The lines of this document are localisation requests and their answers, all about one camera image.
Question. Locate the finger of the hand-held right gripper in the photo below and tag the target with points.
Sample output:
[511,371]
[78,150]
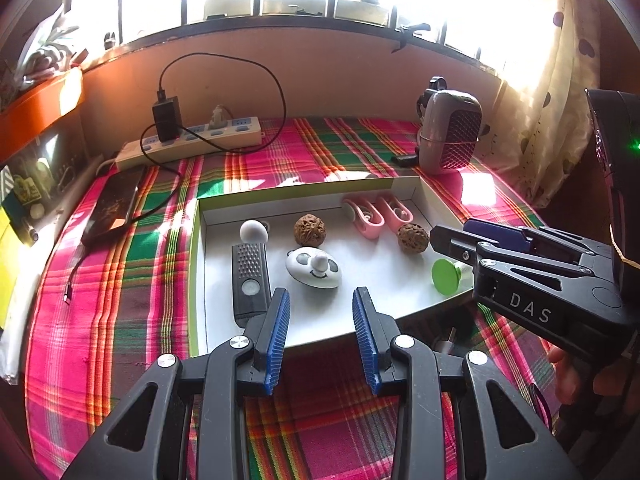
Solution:
[495,234]
[455,242]

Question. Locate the large brown walnut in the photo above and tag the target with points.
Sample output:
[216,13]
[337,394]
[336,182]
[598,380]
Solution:
[310,230]

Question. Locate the white plug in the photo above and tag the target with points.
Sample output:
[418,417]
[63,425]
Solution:
[217,117]

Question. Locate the small black stick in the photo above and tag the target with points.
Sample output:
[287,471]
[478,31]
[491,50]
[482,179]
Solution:
[404,160]

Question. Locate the white plastic sheet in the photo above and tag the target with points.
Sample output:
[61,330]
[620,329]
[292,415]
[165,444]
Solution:
[20,330]

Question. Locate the yellow boxes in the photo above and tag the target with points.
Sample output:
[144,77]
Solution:
[6,260]

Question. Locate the orange shelf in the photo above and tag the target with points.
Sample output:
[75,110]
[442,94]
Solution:
[40,105]

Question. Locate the black charger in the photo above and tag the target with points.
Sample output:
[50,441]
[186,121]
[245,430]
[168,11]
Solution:
[166,117]

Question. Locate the black clip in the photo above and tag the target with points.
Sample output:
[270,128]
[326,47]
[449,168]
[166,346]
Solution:
[412,32]

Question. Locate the white and green cardboard box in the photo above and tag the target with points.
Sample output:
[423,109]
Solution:
[350,305]

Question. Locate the plaid blanket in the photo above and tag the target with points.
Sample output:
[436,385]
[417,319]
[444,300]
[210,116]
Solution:
[125,310]

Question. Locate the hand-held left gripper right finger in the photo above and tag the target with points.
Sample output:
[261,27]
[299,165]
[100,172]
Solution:
[365,340]

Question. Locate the patterned curtain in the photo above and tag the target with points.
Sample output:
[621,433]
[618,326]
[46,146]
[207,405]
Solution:
[550,110]

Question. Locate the white round knob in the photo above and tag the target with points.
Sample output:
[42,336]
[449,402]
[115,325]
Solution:
[254,232]

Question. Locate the pink ear hook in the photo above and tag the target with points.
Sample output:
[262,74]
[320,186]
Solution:
[397,215]
[367,225]

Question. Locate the person's right hand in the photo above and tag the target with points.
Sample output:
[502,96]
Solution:
[567,377]

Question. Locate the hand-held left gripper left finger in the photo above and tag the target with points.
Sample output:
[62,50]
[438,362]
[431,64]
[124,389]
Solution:
[277,340]

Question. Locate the green and white spool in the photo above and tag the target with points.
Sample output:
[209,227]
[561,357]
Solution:
[446,280]

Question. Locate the white panda-face gadget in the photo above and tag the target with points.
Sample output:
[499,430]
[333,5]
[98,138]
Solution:
[310,275]

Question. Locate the small grey heater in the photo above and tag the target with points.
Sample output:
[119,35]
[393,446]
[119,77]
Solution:
[450,130]

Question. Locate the small brown walnut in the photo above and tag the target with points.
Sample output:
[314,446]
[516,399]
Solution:
[413,238]

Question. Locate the black handheld device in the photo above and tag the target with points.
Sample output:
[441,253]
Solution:
[249,300]

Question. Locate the black smartphone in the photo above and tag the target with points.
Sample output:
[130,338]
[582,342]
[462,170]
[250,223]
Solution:
[112,205]

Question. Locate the beige power strip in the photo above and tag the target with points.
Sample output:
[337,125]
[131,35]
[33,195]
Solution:
[200,142]

